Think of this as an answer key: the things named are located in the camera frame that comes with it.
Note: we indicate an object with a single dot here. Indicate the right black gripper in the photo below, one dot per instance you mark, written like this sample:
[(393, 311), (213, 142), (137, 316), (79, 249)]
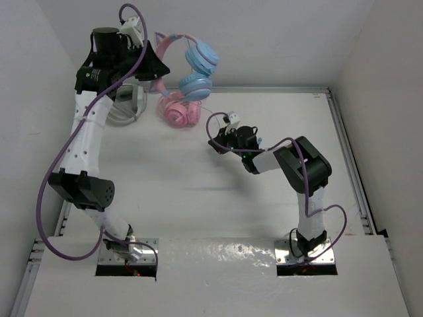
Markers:
[(222, 136)]

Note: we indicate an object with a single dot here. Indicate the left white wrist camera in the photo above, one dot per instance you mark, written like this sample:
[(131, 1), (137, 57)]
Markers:
[(132, 27)]

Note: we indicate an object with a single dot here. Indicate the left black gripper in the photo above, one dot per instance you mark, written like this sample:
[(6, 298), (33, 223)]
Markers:
[(152, 68)]

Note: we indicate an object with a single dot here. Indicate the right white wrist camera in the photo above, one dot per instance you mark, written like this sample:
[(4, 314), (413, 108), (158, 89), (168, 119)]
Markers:
[(231, 120)]

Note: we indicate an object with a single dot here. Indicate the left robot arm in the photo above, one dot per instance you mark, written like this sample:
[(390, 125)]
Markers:
[(75, 175)]

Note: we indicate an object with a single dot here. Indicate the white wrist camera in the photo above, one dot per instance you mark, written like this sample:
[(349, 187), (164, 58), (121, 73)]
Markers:
[(231, 120), (132, 27)]

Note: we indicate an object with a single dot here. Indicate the aluminium table frame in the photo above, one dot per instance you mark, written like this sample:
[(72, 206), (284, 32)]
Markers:
[(216, 224)]

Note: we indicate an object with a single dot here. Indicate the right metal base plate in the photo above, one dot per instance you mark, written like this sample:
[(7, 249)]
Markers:
[(287, 253)]

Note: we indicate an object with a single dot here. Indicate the blue pink cat-ear headphones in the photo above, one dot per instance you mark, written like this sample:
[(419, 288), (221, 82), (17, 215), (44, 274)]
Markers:
[(203, 61)]

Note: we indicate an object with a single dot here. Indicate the white grey headphones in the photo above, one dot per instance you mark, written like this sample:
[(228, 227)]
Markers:
[(130, 103)]

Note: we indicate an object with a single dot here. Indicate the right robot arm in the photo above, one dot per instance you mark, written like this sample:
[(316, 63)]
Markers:
[(305, 168)]

